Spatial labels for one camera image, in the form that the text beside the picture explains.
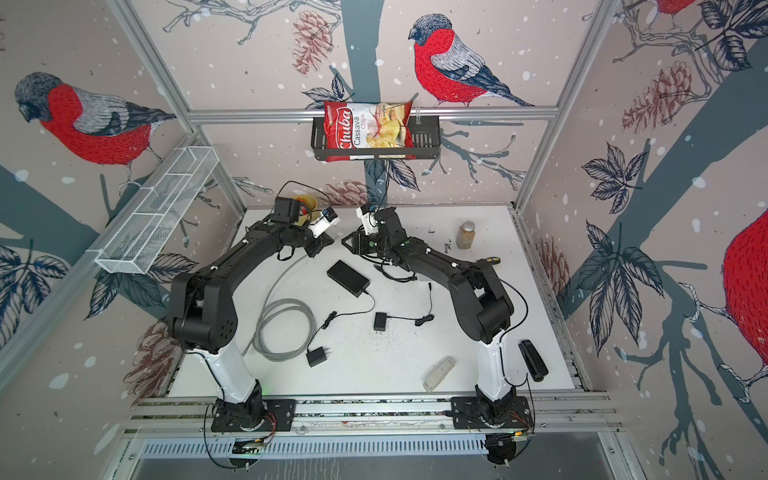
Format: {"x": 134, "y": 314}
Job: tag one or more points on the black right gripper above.
{"x": 359, "y": 243}

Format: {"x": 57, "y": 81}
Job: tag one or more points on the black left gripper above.
{"x": 321, "y": 241}

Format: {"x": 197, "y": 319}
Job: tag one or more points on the black ribbed power brick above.
{"x": 348, "y": 278}

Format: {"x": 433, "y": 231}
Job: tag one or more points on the black wall plug adapter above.
{"x": 316, "y": 356}

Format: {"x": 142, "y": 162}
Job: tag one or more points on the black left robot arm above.
{"x": 201, "y": 314}

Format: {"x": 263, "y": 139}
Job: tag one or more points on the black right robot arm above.
{"x": 481, "y": 305}

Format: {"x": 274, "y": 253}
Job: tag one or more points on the yellow pen cup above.
{"x": 308, "y": 209}

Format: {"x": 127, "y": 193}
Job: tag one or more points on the red cassava chips bag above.
{"x": 355, "y": 126}

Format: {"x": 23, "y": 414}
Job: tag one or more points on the beige power strip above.
{"x": 438, "y": 373}

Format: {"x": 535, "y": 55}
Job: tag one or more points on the black stapler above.
{"x": 535, "y": 364}

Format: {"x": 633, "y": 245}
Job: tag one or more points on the black wire wall basket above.
{"x": 425, "y": 134}

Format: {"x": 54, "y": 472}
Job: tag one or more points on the white mesh wall shelf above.
{"x": 140, "y": 239}

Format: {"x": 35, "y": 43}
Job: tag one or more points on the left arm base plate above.
{"x": 255, "y": 415}

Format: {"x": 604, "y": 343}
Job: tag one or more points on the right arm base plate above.
{"x": 511, "y": 412}

